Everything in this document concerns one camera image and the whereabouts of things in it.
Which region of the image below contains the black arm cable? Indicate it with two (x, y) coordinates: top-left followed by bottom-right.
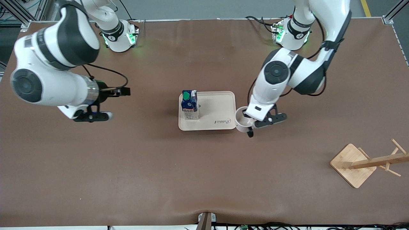
(248, 10), (336, 103)
(81, 63), (129, 94)

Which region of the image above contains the black base cable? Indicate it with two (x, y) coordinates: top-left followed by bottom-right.
(115, 0), (142, 23)
(245, 15), (277, 34)

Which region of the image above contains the blue milk carton green cap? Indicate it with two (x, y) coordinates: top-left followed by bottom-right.
(181, 90), (200, 120)

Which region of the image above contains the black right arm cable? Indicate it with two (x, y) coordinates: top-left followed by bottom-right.
(81, 63), (129, 94)

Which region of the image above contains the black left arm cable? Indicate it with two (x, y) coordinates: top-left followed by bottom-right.
(248, 10), (336, 103)

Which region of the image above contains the black right base cable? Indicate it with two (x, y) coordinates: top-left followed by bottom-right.
(115, 0), (142, 23)

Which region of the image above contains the white cup black handle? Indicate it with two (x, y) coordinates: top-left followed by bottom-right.
(235, 106), (255, 138)

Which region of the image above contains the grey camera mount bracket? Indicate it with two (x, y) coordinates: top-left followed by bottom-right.
(197, 212), (217, 230)

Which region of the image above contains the beige plastic tray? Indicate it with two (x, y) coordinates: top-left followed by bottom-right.
(178, 91), (238, 131)

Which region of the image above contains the black left base cable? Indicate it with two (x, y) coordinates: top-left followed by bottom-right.
(245, 15), (277, 34)

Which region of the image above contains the wooden cup rack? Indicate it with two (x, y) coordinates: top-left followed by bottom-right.
(330, 138), (409, 189)

